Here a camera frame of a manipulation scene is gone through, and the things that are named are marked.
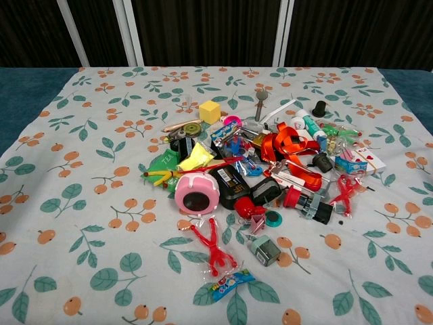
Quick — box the white frame post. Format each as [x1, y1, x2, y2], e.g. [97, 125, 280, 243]
[112, 0, 145, 67]
[56, 0, 91, 68]
[271, 0, 294, 68]

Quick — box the black knob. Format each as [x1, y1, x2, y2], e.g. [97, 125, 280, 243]
[311, 152, 336, 174]

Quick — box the green white tube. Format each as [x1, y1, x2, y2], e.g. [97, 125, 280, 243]
[293, 109, 328, 140]

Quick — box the blue plastic toy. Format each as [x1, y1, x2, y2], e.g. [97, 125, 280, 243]
[242, 162, 265, 177]

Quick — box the white playing card box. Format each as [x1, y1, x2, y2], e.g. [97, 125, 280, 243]
[334, 146, 387, 176]

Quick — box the orange lanyard ribbon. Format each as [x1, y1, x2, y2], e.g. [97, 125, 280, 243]
[259, 122, 323, 191]

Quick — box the red white small box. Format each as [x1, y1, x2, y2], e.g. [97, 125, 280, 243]
[273, 170, 316, 190]

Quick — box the green round gear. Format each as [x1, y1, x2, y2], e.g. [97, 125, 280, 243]
[179, 123, 201, 137]

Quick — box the black rubber stopper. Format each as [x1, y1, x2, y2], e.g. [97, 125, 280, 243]
[312, 100, 331, 118]

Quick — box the red emergency stop button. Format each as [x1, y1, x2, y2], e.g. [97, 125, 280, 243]
[283, 188, 335, 225]

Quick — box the metal spork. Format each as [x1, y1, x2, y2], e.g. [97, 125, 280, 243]
[254, 89, 269, 122]

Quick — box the floral print tablecloth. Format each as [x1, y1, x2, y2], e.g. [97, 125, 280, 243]
[0, 66, 433, 325]

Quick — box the red thin stick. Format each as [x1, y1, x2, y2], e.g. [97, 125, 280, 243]
[191, 156, 235, 174]

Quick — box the green tea bag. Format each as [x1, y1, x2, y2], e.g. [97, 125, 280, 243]
[139, 148, 181, 188]

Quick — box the red sticky man toy packet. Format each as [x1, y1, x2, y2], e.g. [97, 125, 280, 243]
[187, 216, 236, 279]
[329, 175, 369, 217]

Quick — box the blue candy packet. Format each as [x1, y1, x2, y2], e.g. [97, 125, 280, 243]
[209, 269, 257, 302]

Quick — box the black battery pack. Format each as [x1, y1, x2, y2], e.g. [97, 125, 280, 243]
[208, 165, 252, 209]

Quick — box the yellow foam cube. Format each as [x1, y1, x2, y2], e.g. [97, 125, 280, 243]
[198, 100, 222, 123]

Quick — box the yellow packet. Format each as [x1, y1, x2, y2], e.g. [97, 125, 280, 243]
[177, 141, 217, 172]

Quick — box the wooden stick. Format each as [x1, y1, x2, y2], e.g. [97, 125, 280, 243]
[162, 118, 203, 133]

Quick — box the green round magnet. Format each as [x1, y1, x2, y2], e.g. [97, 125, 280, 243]
[265, 210, 281, 228]

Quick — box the red plastic cap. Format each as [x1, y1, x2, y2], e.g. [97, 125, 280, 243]
[233, 196, 258, 219]

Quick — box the black rectangular box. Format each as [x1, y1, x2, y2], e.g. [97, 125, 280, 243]
[252, 177, 282, 206]

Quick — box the spiderman toy packet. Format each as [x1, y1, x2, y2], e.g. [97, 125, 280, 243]
[210, 124, 252, 160]

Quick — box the small blue snack packet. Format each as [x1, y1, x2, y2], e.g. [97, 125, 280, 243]
[334, 157, 369, 175]

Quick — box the pink round toy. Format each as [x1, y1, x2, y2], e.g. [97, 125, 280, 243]
[222, 114, 243, 129]

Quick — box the green sticky toy packet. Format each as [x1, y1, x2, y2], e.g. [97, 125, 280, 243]
[319, 122, 360, 144]

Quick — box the white plastic strip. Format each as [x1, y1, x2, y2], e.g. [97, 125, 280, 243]
[259, 97, 296, 123]

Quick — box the yellow sticky man toy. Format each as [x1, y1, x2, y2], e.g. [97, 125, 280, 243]
[143, 168, 181, 190]

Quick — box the pink binder clip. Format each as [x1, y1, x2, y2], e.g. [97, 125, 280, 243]
[248, 206, 269, 234]

